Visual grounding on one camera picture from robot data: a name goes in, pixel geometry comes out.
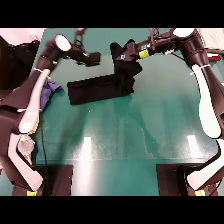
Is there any red garment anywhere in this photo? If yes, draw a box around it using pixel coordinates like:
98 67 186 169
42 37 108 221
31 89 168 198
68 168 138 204
206 52 223 63

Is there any blue garment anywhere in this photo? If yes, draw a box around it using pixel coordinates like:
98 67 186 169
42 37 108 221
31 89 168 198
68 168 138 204
39 79 63 112

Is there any black garment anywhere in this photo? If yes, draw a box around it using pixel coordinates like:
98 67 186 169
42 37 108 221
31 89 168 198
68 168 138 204
66 39 144 106

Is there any black cable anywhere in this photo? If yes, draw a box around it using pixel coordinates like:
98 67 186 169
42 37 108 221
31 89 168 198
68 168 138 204
40 112 49 166

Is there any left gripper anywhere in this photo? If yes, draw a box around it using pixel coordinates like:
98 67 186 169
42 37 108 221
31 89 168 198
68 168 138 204
77 50 102 68

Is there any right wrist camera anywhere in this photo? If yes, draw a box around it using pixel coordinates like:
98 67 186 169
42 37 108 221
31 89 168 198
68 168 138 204
148 27 161 47

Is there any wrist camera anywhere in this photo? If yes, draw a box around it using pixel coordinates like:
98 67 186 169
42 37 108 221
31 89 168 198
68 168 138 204
148 27 161 47
73 28 89 52

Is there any white garment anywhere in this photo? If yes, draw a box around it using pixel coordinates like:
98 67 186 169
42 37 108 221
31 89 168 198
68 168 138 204
0 27 46 46
197 27 224 52

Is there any dark brown garment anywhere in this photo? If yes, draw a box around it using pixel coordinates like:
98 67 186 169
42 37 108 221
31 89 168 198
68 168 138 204
0 35 41 92

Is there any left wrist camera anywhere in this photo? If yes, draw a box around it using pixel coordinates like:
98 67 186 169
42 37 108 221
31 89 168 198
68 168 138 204
73 28 89 52

